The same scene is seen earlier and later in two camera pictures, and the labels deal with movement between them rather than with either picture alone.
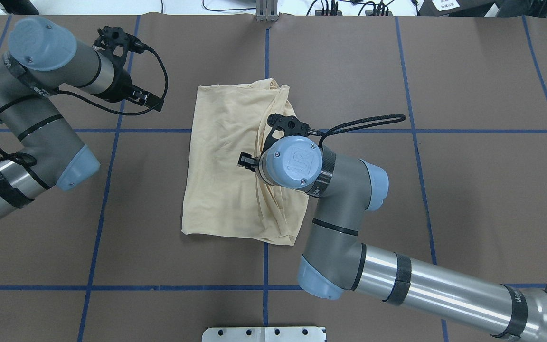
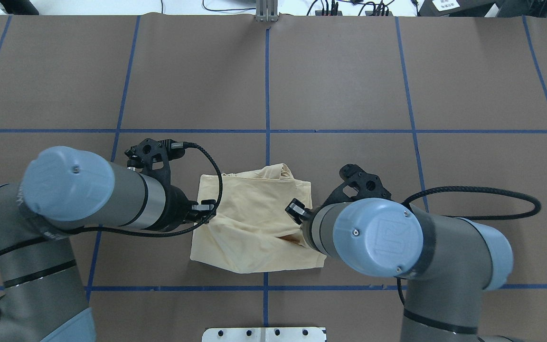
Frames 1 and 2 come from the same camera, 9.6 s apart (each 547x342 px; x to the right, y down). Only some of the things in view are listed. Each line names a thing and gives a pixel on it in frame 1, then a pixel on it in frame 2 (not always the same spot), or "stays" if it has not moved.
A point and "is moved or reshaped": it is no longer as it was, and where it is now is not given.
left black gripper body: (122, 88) → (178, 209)
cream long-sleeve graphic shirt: (221, 198) is moved or reshaped
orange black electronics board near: (370, 13) stays
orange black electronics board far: (319, 13) stays
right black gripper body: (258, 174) → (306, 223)
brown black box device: (454, 8) stays
